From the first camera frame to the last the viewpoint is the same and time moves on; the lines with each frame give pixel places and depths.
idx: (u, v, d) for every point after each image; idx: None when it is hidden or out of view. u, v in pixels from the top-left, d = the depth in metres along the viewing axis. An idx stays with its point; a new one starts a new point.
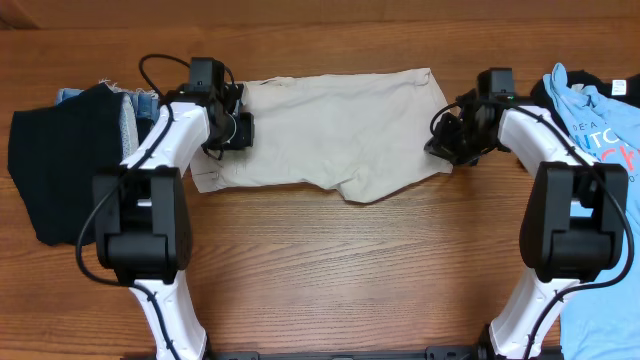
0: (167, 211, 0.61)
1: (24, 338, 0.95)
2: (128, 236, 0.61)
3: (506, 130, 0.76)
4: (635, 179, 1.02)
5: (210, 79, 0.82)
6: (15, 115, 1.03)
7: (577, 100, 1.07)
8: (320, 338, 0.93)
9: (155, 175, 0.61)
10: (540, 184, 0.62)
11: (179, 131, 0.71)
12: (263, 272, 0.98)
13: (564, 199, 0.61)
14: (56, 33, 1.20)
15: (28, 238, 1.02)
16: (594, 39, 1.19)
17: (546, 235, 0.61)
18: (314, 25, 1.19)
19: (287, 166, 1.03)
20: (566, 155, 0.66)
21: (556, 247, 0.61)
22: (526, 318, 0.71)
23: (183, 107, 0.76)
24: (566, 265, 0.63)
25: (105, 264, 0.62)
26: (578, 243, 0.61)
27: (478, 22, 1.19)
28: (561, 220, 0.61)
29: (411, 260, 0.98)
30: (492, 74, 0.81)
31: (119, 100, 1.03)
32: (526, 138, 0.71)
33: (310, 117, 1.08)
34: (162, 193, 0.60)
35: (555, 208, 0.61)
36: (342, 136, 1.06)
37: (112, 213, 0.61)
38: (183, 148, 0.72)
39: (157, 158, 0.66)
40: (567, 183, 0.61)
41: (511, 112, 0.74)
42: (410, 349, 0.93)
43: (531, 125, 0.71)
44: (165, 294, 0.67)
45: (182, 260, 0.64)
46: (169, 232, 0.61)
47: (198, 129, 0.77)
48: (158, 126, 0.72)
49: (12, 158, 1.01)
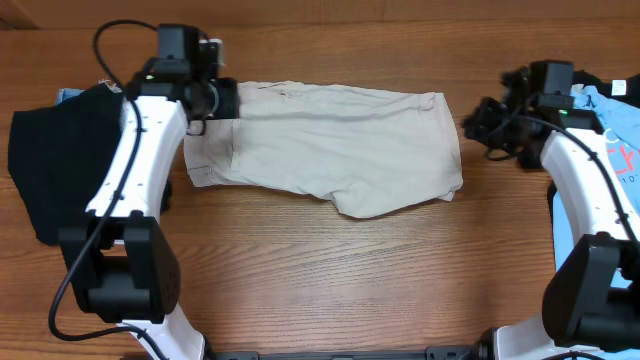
0: (144, 266, 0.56)
1: (23, 338, 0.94)
2: (109, 285, 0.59)
3: (551, 154, 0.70)
4: (635, 179, 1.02)
5: (181, 52, 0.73)
6: (15, 116, 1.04)
7: (577, 101, 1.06)
8: (320, 338, 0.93)
9: (130, 226, 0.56)
10: (578, 257, 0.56)
11: (152, 148, 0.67)
12: (263, 272, 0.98)
13: (603, 281, 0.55)
14: (57, 33, 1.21)
15: (28, 238, 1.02)
16: (593, 39, 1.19)
17: (577, 312, 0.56)
18: (315, 25, 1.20)
19: (284, 172, 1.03)
20: (616, 221, 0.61)
21: (584, 325, 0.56)
22: (532, 353, 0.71)
23: (153, 105, 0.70)
24: (591, 341, 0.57)
25: (86, 311, 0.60)
26: (611, 322, 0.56)
27: (478, 22, 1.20)
28: (596, 299, 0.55)
29: (411, 260, 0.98)
30: (547, 71, 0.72)
31: (119, 100, 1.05)
32: (573, 180, 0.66)
33: (312, 126, 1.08)
34: (138, 248, 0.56)
35: (596, 287, 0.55)
36: (341, 148, 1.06)
37: (86, 269, 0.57)
38: (158, 165, 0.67)
39: (128, 199, 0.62)
40: (609, 265, 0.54)
41: (559, 138, 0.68)
42: (410, 349, 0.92)
43: (581, 163, 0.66)
44: (156, 330, 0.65)
45: (169, 304, 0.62)
46: (151, 286, 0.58)
47: (174, 127, 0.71)
48: (126, 141, 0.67)
49: (11, 159, 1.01)
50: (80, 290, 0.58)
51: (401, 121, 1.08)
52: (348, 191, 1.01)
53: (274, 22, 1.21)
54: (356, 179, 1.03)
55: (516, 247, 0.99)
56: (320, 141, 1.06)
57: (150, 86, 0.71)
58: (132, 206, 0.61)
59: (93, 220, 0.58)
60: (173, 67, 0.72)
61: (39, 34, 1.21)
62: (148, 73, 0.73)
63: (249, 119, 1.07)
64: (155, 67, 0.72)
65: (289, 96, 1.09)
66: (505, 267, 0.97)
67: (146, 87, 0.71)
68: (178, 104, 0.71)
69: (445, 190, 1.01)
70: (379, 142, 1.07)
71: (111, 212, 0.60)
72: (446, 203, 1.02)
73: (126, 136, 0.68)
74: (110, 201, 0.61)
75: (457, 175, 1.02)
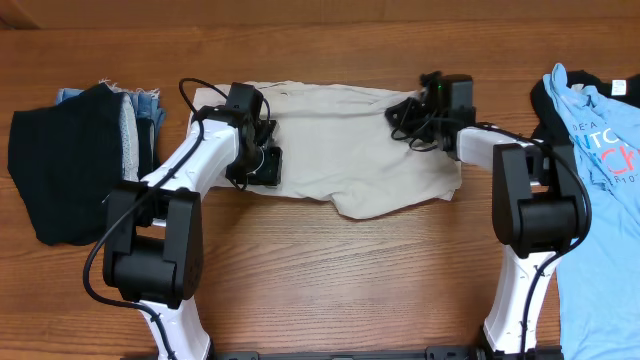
0: (182, 235, 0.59)
1: (24, 337, 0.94)
2: (137, 258, 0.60)
3: (465, 146, 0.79)
4: (635, 179, 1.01)
5: (247, 104, 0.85)
6: (15, 116, 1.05)
7: (577, 100, 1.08)
8: (320, 337, 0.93)
9: (176, 196, 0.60)
10: (497, 166, 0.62)
11: (206, 151, 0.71)
12: (263, 272, 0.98)
13: (522, 174, 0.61)
14: (57, 33, 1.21)
15: (28, 238, 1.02)
16: (593, 39, 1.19)
17: (514, 209, 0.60)
18: (314, 25, 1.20)
19: (284, 173, 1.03)
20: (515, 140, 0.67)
21: (524, 219, 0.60)
22: (515, 300, 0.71)
23: (214, 126, 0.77)
24: (539, 237, 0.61)
25: (109, 282, 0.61)
26: (547, 210, 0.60)
27: (478, 22, 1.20)
28: (523, 192, 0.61)
29: (410, 260, 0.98)
30: (453, 87, 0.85)
31: (119, 99, 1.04)
32: (480, 141, 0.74)
33: (314, 126, 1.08)
34: (181, 217, 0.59)
35: (519, 180, 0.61)
36: (343, 149, 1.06)
37: (124, 234, 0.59)
38: (207, 169, 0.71)
39: (180, 178, 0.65)
40: (521, 160, 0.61)
41: (466, 130, 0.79)
42: (410, 348, 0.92)
43: (482, 133, 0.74)
44: (169, 315, 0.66)
45: (189, 289, 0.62)
46: (180, 261, 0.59)
47: (227, 149, 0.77)
48: (187, 144, 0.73)
49: (11, 159, 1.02)
50: (111, 255, 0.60)
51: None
52: (347, 191, 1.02)
53: (274, 22, 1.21)
54: (357, 180, 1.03)
55: None
56: (322, 143, 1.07)
57: (216, 115, 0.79)
58: (181, 185, 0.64)
59: (143, 189, 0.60)
60: None
61: (39, 35, 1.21)
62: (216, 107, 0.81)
63: None
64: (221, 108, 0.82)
65: (292, 95, 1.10)
66: None
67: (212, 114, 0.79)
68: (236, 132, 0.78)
69: (443, 189, 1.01)
70: (381, 143, 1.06)
71: (162, 186, 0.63)
72: (447, 203, 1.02)
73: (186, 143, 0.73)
74: (162, 177, 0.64)
75: (456, 176, 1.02)
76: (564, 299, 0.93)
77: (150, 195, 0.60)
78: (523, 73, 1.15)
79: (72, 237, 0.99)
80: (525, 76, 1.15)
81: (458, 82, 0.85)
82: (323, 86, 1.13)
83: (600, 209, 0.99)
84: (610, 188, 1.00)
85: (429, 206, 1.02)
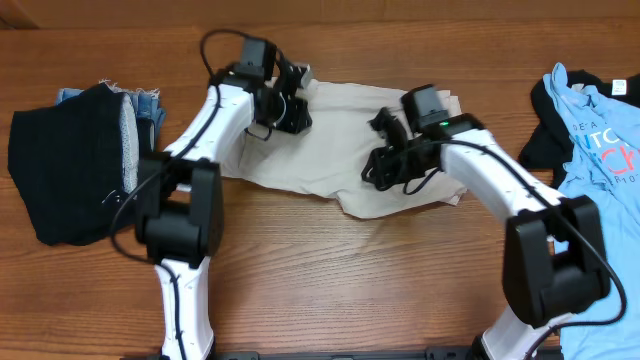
0: (204, 201, 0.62)
1: (24, 337, 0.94)
2: (165, 217, 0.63)
3: (453, 164, 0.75)
4: (635, 179, 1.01)
5: (260, 60, 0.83)
6: (15, 116, 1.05)
7: (577, 100, 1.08)
8: (320, 338, 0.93)
9: (199, 167, 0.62)
10: (511, 239, 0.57)
11: (223, 119, 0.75)
12: (263, 272, 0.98)
13: (543, 257, 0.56)
14: (57, 33, 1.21)
15: (27, 238, 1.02)
16: (593, 39, 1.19)
17: (534, 293, 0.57)
18: (314, 25, 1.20)
19: (288, 169, 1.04)
20: (528, 194, 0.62)
21: (546, 301, 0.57)
22: (523, 342, 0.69)
23: (230, 92, 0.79)
24: (558, 312, 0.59)
25: (140, 240, 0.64)
26: (568, 286, 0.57)
27: (477, 22, 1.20)
28: (545, 276, 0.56)
29: (411, 260, 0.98)
30: (415, 97, 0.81)
31: (119, 100, 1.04)
32: (477, 174, 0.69)
33: (321, 124, 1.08)
34: (204, 185, 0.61)
35: (539, 264, 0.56)
36: (348, 148, 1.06)
37: (153, 197, 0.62)
38: (225, 136, 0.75)
39: (200, 148, 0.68)
40: (540, 236, 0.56)
41: (451, 147, 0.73)
42: (411, 348, 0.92)
43: (476, 158, 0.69)
44: (188, 279, 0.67)
45: (212, 248, 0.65)
46: (203, 222, 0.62)
47: (243, 114, 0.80)
48: (205, 111, 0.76)
49: (12, 158, 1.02)
50: (141, 216, 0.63)
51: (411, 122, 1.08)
52: (352, 190, 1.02)
53: (274, 22, 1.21)
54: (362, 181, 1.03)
55: None
56: (329, 142, 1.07)
57: (232, 79, 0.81)
58: (201, 153, 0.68)
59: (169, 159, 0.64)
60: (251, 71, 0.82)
61: (39, 34, 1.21)
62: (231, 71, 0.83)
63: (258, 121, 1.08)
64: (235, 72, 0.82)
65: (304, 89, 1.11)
66: None
67: (227, 81, 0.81)
68: (251, 96, 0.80)
69: (450, 193, 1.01)
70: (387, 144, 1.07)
71: (183, 156, 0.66)
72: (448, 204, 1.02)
73: (205, 109, 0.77)
74: (185, 147, 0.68)
75: None
76: None
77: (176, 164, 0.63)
78: (523, 73, 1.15)
79: (72, 237, 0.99)
80: (525, 76, 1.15)
81: (420, 91, 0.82)
82: (336, 83, 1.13)
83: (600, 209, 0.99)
84: (610, 188, 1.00)
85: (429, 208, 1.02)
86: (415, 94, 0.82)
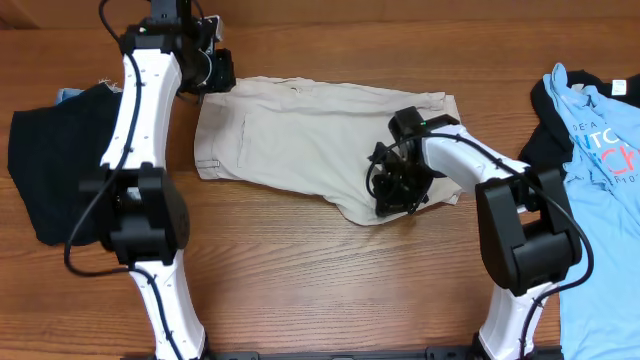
0: (158, 205, 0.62)
1: (24, 337, 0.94)
2: (127, 223, 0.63)
3: (433, 156, 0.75)
4: (635, 179, 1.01)
5: (174, 11, 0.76)
6: (16, 116, 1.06)
7: (577, 100, 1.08)
8: (320, 338, 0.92)
9: (142, 177, 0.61)
10: (481, 206, 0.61)
11: (153, 97, 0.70)
12: (263, 272, 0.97)
13: (512, 220, 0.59)
14: (57, 33, 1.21)
15: (27, 238, 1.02)
16: (593, 39, 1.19)
17: (508, 252, 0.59)
18: (314, 26, 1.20)
19: (287, 172, 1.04)
20: (496, 168, 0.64)
21: (522, 263, 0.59)
22: (513, 325, 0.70)
23: (146, 57, 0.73)
24: (535, 275, 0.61)
25: (108, 249, 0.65)
26: (542, 249, 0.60)
27: (477, 23, 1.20)
28: (518, 236, 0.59)
29: (410, 261, 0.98)
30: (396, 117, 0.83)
31: (119, 100, 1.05)
32: (451, 159, 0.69)
33: (318, 127, 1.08)
34: (153, 194, 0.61)
35: (508, 228, 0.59)
36: (347, 151, 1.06)
37: (108, 214, 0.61)
38: (160, 117, 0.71)
39: (137, 152, 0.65)
40: (506, 200, 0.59)
41: (429, 140, 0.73)
42: (411, 349, 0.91)
43: (450, 146, 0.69)
44: (165, 276, 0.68)
45: (180, 239, 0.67)
46: (167, 223, 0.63)
47: (171, 79, 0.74)
48: (127, 94, 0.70)
49: (12, 159, 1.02)
50: (102, 231, 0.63)
51: None
52: (351, 192, 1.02)
53: (274, 22, 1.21)
54: (360, 183, 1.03)
55: None
56: (327, 143, 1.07)
57: (145, 38, 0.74)
58: (140, 158, 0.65)
59: (108, 172, 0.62)
60: (166, 23, 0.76)
61: (39, 34, 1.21)
62: (140, 27, 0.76)
63: (255, 121, 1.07)
64: (148, 25, 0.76)
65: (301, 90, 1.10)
66: None
67: (140, 40, 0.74)
68: (172, 56, 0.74)
69: (449, 193, 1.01)
70: None
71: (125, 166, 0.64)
72: (451, 205, 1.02)
73: (127, 90, 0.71)
74: (121, 155, 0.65)
75: None
76: (565, 299, 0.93)
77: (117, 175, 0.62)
78: (523, 73, 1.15)
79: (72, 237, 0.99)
80: (525, 76, 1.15)
81: (400, 110, 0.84)
82: (333, 84, 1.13)
83: (600, 209, 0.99)
84: (610, 188, 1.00)
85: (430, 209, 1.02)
86: (395, 116, 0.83)
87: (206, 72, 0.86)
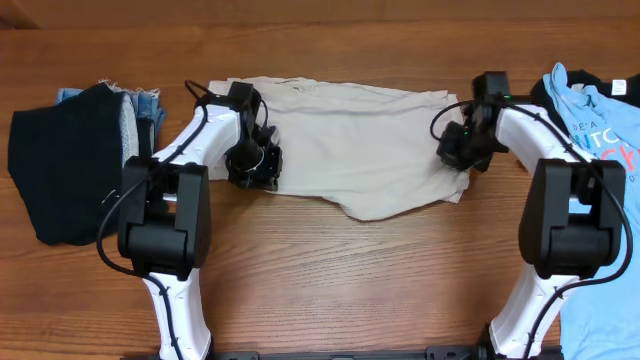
0: (191, 207, 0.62)
1: (24, 337, 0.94)
2: (149, 229, 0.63)
3: (505, 129, 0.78)
4: (635, 179, 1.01)
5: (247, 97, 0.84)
6: (16, 115, 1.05)
7: (577, 100, 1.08)
8: (320, 337, 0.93)
9: (185, 170, 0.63)
10: (538, 180, 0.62)
11: (212, 133, 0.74)
12: (263, 272, 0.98)
13: (563, 201, 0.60)
14: (57, 33, 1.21)
15: (27, 238, 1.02)
16: (593, 39, 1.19)
17: (546, 231, 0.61)
18: (314, 25, 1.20)
19: (288, 172, 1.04)
20: (564, 152, 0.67)
21: (555, 242, 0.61)
22: (527, 314, 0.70)
23: (217, 109, 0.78)
24: (566, 260, 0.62)
25: (125, 255, 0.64)
26: (579, 236, 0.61)
27: (477, 22, 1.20)
28: (560, 217, 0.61)
29: (410, 260, 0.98)
30: (487, 78, 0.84)
31: (119, 99, 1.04)
32: (525, 136, 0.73)
33: (319, 128, 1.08)
34: (190, 190, 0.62)
35: (556, 206, 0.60)
36: (348, 152, 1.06)
37: (137, 205, 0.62)
38: (212, 150, 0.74)
39: (188, 155, 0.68)
40: (566, 180, 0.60)
41: (507, 111, 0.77)
42: (410, 348, 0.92)
43: (528, 123, 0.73)
44: (178, 290, 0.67)
45: (199, 258, 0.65)
46: (191, 228, 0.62)
47: (229, 133, 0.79)
48: (191, 126, 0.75)
49: (11, 159, 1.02)
50: (125, 223, 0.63)
51: (410, 125, 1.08)
52: (351, 192, 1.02)
53: (274, 22, 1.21)
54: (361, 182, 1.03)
55: (515, 246, 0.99)
56: (328, 143, 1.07)
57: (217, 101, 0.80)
58: (189, 160, 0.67)
59: (155, 164, 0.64)
60: None
61: (39, 34, 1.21)
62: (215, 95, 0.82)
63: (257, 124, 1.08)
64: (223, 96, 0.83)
65: (303, 90, 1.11)
66: (504, 267, 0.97)
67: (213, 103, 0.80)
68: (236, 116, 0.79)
69: (451, 190, 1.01)
70: (387, 148, 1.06)
71: (171, 161, 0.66)
72: (452, 205, 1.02)
73: (192, 125, 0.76)
74: (172, 154, 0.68)
75: (464, 175, 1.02)
76: None
77: (161, 169, 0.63)
78: (523, 73, 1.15)
79: (73, 237, 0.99)
80: (525, 76, 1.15)
81: (492, 75, 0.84)
82: (334, 83, 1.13)
83: None
84: None
85: (430, 210, 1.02)
86: (487, 77, 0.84)
87: (255, 162, 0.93)
